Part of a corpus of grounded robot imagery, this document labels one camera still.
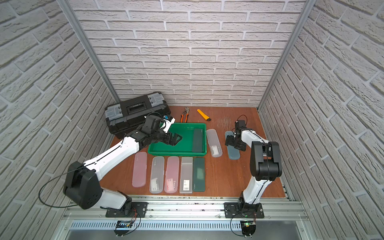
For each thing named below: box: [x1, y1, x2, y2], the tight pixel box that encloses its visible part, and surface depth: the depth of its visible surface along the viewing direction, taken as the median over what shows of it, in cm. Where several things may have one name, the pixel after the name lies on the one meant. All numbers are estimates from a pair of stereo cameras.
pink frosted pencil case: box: [132, 151, 148, 188], surface depth 86 cm
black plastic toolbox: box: [104, 92, 171, 139], surface depth 97 cm
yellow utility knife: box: [196, 108, 212, 121], surface depth 115 cm
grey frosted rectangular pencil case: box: [179, 157, 193, 194], surface depth 85 cm
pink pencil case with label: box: [164, 156, 180, 194], surface depth 87 cm
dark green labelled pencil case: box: [193, 157, 206, 192], surface depth 85 cm
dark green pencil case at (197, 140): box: [192, 128, 203, 153], surface depth 102 cm
